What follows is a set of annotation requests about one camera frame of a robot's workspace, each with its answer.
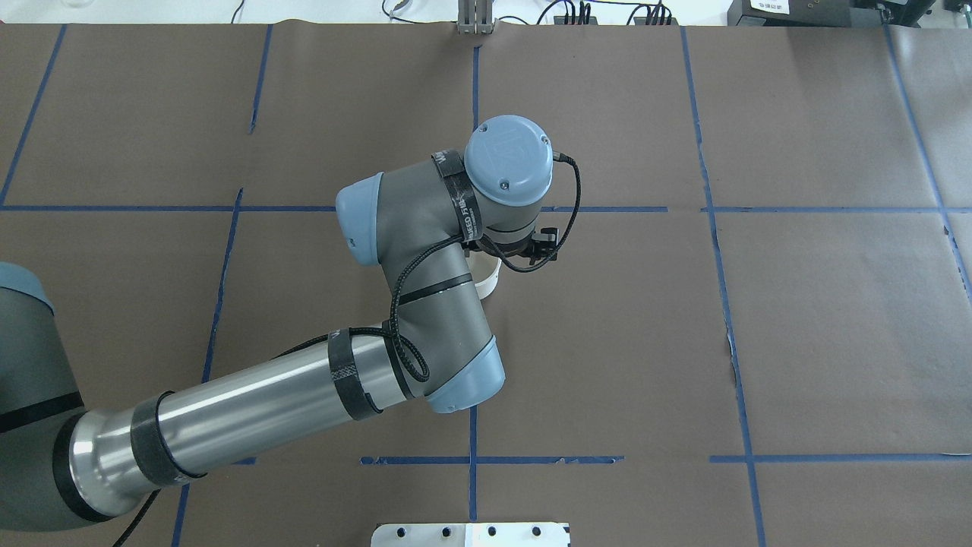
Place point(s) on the white smiley face mug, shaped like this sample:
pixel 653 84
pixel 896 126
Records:
pixel 485 270

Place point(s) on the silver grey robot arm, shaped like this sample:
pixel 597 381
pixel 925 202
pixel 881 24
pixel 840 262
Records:
pixel 65 466

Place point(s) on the black power strip left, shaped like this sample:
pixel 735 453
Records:
pixel 575 14

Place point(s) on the black power strip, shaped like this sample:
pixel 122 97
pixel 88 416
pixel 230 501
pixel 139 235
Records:
pixel 575 14
pixel 652 15

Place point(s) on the black power strip right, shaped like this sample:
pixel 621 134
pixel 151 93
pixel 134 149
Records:
pixel 652 15

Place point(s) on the black equipment box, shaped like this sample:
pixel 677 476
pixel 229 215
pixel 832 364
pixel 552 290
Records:
pixel 849 14

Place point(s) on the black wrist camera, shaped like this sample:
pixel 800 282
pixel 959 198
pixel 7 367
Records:
pixel 543 246

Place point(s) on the grey aluminium camera post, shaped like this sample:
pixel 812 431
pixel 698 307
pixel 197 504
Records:
pixel 475 17

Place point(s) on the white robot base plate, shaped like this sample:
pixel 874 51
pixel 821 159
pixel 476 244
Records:
pixel 473 534

